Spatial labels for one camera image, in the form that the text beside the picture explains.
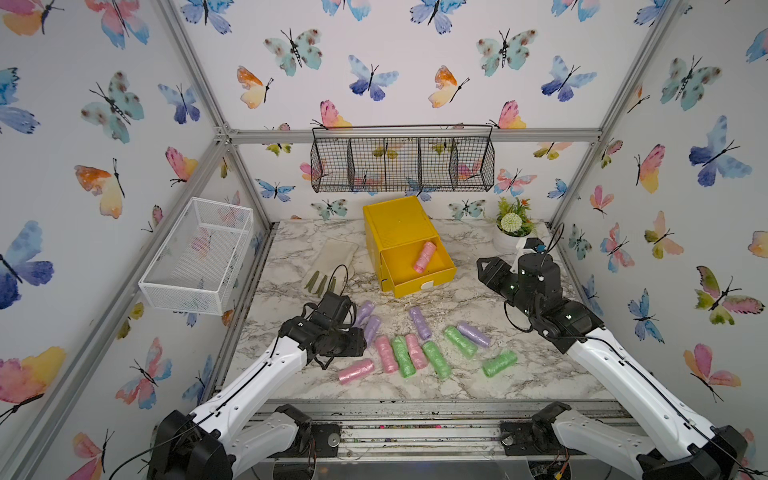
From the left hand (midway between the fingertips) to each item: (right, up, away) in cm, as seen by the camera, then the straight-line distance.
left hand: (361, 343), depth 81 cm
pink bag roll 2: (-2, -8, +2) cm, 9 cm away
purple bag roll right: (+32, 0, +9) cm, 34 cm away
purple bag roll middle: (+17, +3, +12) cm, 21 cm away
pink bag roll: (+18, +23, +8) cm, 30 cm away
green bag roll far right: (+38, -6, +2) cm, 38 cm away
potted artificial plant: (+48, +33, +18) cm, 61 cm away
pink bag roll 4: (+16, -5, +5) cm, 17 cm away
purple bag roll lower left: (+2, +1, +10) cm, 10 cm away
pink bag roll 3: (+6, -3, +6) cm, 9 cm away
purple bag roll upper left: (-1, +6, +15) cm, 16 cm away
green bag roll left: (+12, -7, +4) cm, 15 cm away
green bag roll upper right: (+27, -1, +8) cm, 28 cm away
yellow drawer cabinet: (+12, +26, +6) cm, 29 cm away
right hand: (+31, +22, -8) cm, 39 cm away
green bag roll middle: (+21, -7, +4) cm, 23 cm away
